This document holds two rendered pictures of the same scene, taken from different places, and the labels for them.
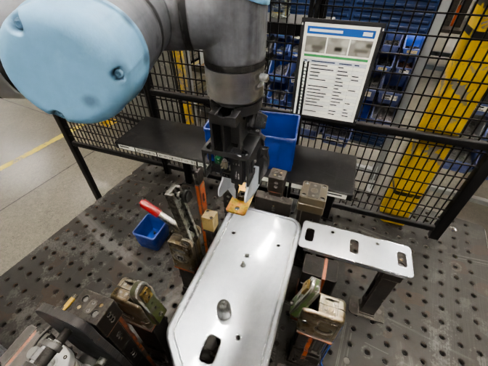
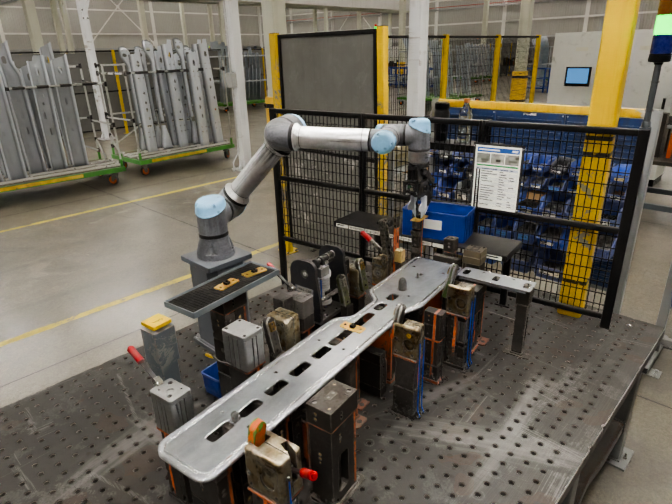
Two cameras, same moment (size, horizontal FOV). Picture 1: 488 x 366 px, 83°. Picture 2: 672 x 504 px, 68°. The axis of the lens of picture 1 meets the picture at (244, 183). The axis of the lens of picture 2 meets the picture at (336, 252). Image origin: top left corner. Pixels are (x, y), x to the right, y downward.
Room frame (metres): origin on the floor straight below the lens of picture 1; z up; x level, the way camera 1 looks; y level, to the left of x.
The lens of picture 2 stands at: (-1.44, -0.21, 1.85)
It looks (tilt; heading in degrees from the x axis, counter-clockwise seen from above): 22 degrees down; 17
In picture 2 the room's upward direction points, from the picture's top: 2 degrees counter-clockwise
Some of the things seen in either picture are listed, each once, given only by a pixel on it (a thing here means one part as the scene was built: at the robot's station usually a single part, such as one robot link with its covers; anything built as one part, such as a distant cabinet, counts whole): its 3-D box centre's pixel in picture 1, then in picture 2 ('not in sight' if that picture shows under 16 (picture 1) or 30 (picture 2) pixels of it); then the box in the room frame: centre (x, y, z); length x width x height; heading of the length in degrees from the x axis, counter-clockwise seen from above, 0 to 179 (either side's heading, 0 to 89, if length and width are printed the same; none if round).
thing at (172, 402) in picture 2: not in sight; (179, 444); (-0.56, 0.51, 0.88); 0.11 x 0.10 x 0.36; 71
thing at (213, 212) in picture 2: not in sight; (212, 214); (0.21, 0.79, 1.27); 0.13 x 0.12 x 0.14; 1
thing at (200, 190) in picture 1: (206, 232); (395, 271); (0.53, 0.12, 0.95); 0.03 x 0.01 x 0.50; 161
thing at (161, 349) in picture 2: not in sight; (168, 390); (-0.41, 0.63, 0.92); 0.08 x 0.08 x 0.44; 71
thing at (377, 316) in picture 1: (380, 287); (521, 321); (0.40, -0.41, 0.84); 0.11 x 0.06 x 0.29; 71
